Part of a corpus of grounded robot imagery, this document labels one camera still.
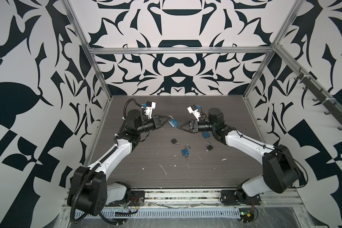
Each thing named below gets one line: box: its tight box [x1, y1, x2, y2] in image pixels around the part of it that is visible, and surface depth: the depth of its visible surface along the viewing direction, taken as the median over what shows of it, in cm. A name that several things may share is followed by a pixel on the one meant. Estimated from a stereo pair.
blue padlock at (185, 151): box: [181, 143, 191, 156], surface depth 92 cm
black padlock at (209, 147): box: [205, 142, 214, 152], surface depth 94 cm
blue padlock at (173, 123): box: [169, 118, 179, 128], surface depth 76 cm
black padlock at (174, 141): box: [170, 134, 178, 145], surface depth 98 cm
